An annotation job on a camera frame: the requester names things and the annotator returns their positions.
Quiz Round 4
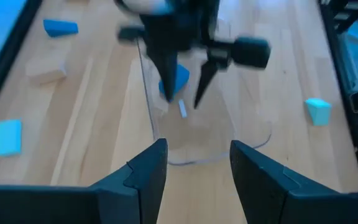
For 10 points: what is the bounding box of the blue block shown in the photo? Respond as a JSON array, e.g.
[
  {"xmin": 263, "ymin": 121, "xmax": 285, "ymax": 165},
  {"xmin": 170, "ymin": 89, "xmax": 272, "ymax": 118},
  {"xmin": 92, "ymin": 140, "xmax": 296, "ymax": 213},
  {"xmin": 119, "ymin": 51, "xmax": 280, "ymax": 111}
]
[
  {"xmin": 158, "ymin": 63, "xmax": 191, "ymax": 101},
  {"xmin": 43, "ymin": 19, "xmax": 80, "ymax": 39}
]

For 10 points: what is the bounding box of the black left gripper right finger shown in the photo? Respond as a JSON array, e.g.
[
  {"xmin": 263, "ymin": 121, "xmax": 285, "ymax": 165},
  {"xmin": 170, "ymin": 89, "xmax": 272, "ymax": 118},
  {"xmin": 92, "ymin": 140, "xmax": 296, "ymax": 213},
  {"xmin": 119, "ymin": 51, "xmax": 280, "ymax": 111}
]
[{"xmin": 230, "ymin": 139, "xmax": 358, "ymax": 224}]

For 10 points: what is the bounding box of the teal block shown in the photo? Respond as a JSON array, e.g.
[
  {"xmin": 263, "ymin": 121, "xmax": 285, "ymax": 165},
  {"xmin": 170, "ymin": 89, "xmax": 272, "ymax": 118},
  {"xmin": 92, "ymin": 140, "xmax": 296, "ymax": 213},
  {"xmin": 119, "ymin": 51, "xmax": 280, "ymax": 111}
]
[
  {"xmin": 304, "ymin": 97, "xmax": 333, "ymax": 127},
  {"xmin": 0, "ymin": 119, "xmax": 23, "ymax": 157}
]

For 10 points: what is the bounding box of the clear plastic bin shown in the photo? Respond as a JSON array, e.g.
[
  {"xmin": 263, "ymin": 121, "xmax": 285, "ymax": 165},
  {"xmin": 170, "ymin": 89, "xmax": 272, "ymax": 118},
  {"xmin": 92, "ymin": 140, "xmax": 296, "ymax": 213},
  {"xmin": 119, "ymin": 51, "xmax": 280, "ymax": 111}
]
[{"xmin": 135, "ymin": 18, "xmax": 273, "ymax": 166}]

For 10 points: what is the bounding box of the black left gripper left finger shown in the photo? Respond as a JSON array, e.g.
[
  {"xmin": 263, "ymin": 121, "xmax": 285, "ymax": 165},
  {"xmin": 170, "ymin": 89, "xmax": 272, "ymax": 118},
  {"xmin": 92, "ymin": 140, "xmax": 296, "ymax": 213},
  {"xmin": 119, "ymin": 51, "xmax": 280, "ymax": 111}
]
[{"xmin": 88, "ymin": 138, "xmax": 169, "ymax": 224}]

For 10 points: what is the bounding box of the natural wood block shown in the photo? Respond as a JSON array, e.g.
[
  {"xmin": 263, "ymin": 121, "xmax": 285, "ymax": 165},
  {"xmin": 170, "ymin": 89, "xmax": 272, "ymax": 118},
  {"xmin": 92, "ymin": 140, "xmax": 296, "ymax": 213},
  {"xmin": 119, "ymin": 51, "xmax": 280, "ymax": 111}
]
[{"xmin": 24, "ymin": 57, "xmax": 68, "ymax": 85}]

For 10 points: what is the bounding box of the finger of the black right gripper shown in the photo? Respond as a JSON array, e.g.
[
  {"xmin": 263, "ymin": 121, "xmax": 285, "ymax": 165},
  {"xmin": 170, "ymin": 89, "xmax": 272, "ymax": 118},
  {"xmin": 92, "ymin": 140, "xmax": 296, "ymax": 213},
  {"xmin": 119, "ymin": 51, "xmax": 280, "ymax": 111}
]
[
  {"xmin": 149, "ymin": 50, "xmax": 178, "ymax": 102},
  {"xmin": 193, "ymin": 60, "xmax": 222, "ymax": 110}
]

